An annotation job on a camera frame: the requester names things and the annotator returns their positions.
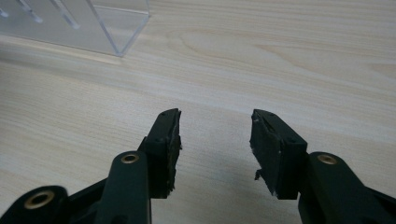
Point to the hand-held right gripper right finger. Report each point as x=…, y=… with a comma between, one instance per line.
x=277, y=152

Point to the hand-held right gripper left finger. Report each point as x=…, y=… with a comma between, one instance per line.
x=163, y=146

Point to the clear acrylic rack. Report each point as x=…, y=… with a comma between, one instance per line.
x=77, y=28

